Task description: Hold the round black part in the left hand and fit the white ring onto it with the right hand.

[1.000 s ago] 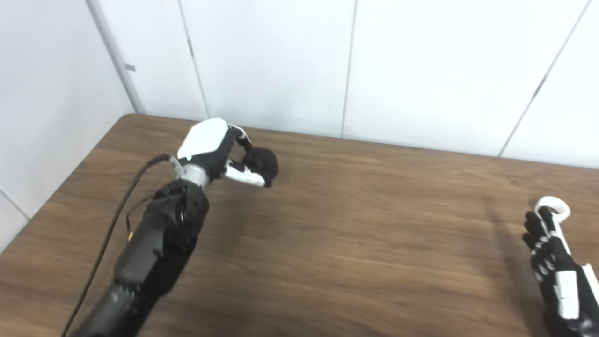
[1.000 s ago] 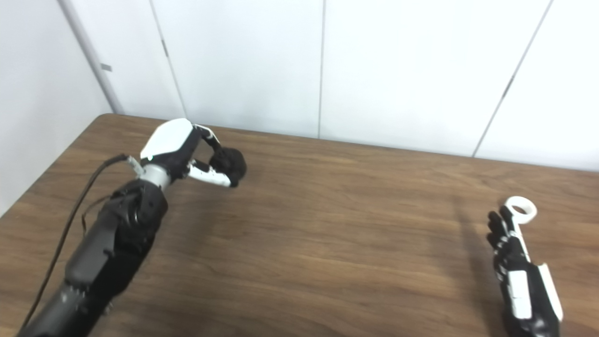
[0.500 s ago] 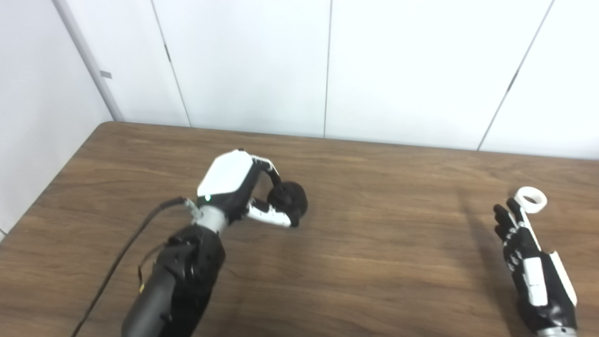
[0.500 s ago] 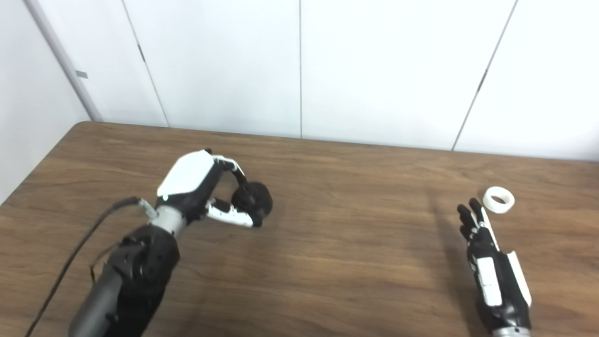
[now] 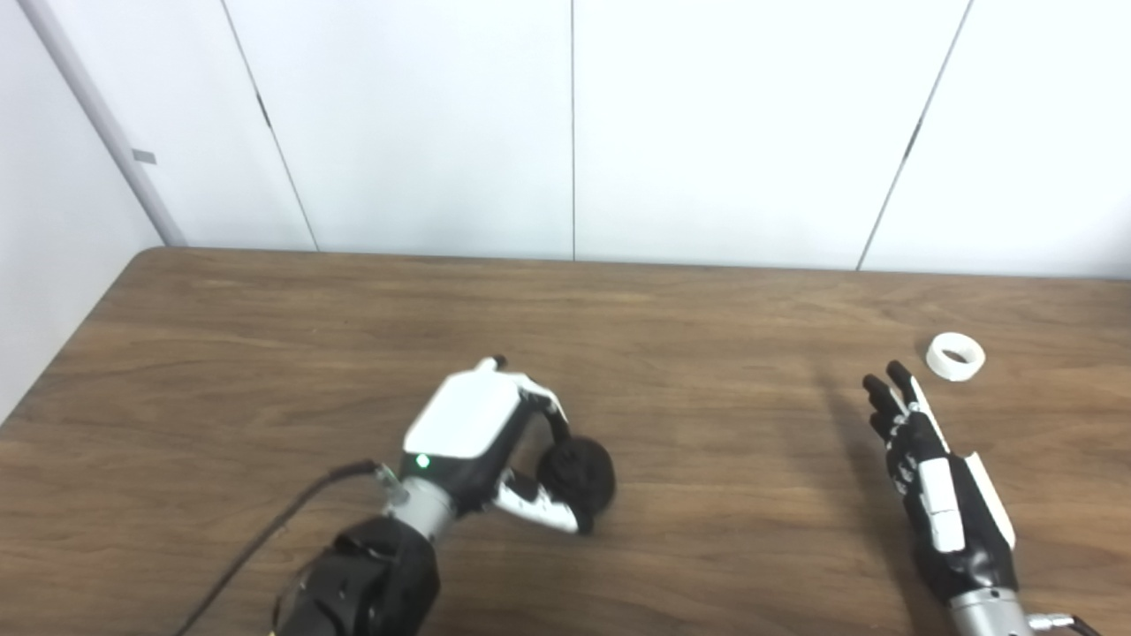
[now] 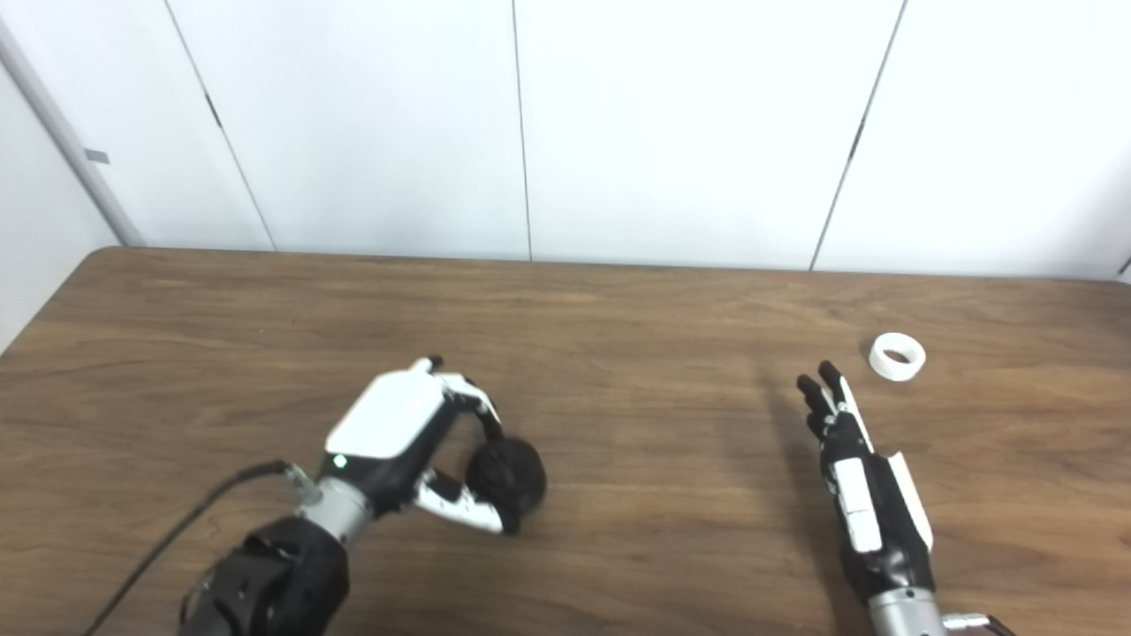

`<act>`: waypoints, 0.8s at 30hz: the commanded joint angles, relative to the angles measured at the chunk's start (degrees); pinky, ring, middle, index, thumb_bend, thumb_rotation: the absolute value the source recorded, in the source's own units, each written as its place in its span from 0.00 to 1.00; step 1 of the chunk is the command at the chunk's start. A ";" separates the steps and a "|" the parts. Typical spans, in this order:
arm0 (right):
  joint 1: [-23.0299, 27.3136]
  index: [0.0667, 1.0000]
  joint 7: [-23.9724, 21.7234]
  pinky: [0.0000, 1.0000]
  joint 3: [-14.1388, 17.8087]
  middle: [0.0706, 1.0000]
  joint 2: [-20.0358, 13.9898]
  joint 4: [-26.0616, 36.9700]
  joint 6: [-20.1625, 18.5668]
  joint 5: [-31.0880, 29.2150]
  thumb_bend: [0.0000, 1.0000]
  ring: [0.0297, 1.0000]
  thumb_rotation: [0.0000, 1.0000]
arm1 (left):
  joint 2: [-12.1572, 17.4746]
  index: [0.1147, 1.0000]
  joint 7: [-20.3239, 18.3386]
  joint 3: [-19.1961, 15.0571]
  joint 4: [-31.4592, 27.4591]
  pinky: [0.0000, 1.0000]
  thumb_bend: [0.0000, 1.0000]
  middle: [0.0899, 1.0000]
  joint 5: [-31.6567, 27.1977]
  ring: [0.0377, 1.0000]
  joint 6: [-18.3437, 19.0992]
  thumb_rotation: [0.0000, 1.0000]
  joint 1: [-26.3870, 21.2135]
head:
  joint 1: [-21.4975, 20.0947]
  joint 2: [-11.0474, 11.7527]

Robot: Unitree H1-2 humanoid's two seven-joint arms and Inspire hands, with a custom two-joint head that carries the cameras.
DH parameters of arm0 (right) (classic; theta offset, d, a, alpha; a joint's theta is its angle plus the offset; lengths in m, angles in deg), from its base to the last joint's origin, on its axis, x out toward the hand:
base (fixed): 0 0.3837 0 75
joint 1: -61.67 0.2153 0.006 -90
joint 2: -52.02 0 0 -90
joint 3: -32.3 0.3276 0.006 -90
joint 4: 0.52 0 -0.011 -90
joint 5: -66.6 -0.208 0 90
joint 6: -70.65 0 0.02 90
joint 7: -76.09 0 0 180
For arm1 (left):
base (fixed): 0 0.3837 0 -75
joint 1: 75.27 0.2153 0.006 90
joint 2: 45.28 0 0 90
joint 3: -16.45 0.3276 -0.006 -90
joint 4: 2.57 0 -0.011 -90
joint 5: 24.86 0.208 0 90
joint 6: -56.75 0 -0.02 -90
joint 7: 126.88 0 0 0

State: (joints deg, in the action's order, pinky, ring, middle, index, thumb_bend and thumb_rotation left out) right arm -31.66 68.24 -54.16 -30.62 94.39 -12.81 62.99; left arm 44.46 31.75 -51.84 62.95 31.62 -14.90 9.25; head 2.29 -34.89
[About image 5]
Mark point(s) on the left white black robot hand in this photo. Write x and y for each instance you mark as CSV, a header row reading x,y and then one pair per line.
x,y
464,415

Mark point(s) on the small gray wall tag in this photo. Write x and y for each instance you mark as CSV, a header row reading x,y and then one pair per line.
x,y
144,156

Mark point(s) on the gray wall corner post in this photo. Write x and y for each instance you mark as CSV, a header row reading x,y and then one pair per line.
x,y
106,128

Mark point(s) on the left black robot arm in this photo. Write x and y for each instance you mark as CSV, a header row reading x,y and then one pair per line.
x,y
371,583

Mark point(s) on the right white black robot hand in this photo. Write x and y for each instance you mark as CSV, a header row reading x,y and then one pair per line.
x,y
954,521

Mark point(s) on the round black part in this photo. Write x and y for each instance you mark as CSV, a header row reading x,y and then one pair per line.
x,y
583,477

